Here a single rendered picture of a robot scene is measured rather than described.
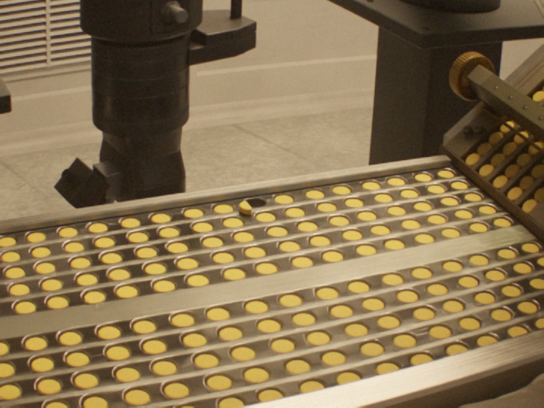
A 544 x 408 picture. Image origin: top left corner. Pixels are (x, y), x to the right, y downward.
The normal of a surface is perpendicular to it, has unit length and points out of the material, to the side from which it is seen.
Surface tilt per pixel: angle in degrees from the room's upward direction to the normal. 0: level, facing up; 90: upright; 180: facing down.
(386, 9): 0
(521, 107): 38
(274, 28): 90
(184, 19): 90
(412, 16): 0
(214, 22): 0
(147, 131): 90
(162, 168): 70
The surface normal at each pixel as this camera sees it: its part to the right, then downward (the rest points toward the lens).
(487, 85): -0.54, -0.62
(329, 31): 0.37, 0.44
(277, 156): 0.04, -0.89
